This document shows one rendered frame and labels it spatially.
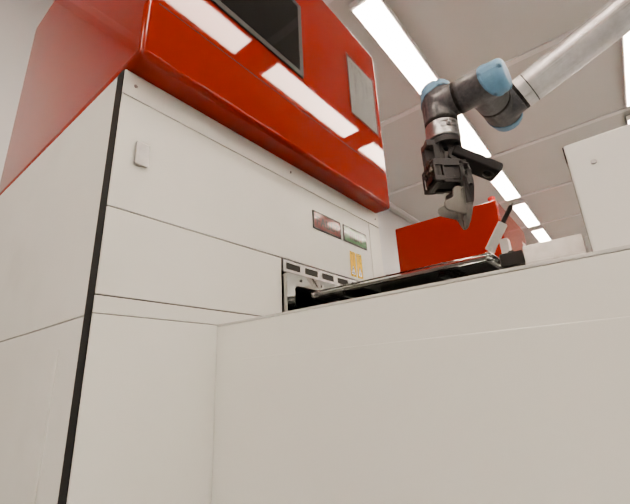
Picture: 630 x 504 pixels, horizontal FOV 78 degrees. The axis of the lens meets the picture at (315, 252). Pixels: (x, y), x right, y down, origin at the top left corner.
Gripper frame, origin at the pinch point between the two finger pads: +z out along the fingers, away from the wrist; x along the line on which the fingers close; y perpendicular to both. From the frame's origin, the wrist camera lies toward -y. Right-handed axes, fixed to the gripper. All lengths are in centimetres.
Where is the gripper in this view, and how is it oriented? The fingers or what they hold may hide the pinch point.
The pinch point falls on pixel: (468, 223)
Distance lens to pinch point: 89.9
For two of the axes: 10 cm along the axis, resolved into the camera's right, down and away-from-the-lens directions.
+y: -10.0, 0.2, -0.8
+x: 0.7, -3.2, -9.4
